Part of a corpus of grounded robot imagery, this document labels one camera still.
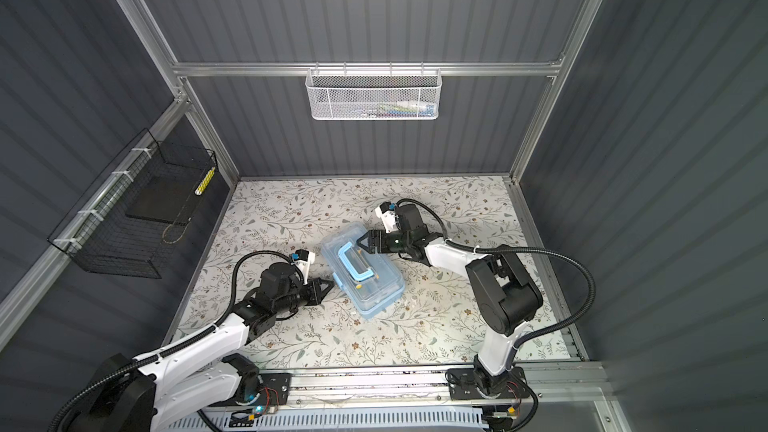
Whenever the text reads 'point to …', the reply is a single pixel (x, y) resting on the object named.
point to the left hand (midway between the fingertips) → (335, 284)
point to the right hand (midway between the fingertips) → (369, 246)
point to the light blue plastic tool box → (370, 282)
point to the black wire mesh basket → (138, 200)
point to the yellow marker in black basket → (204, 181)
